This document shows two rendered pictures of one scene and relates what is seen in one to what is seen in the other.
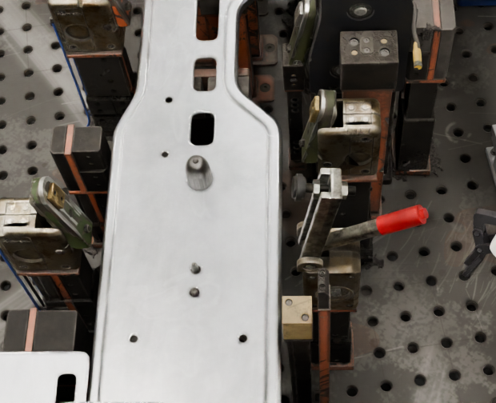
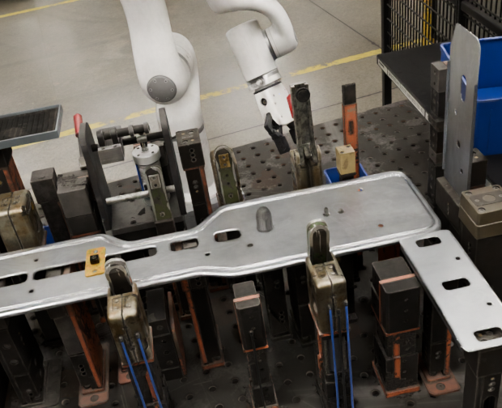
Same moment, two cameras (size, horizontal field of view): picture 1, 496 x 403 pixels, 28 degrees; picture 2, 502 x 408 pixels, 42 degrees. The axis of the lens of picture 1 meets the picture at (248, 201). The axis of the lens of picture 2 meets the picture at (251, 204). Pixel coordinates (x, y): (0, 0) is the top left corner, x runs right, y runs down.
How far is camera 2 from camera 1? 1.44 m
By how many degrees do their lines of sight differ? 66
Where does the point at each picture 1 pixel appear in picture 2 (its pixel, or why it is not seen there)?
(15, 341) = (406, 283)
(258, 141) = (232, 211)
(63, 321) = (381, 266)
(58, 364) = (413, 249)
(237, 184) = not seen: hidden behind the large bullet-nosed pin
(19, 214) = (325, 271)
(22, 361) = (419, 264)
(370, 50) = (191, 134)
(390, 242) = not seen: hidden behind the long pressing
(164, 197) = (282, 237)
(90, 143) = (247, 286)
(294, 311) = (346, 150)
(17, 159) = not seen: outside the picture
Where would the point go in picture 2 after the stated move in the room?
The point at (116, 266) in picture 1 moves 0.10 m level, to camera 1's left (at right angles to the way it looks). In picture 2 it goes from (338, 244) to (361, 275)
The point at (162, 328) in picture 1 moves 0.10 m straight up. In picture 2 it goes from (368, 217) to (367, 174)
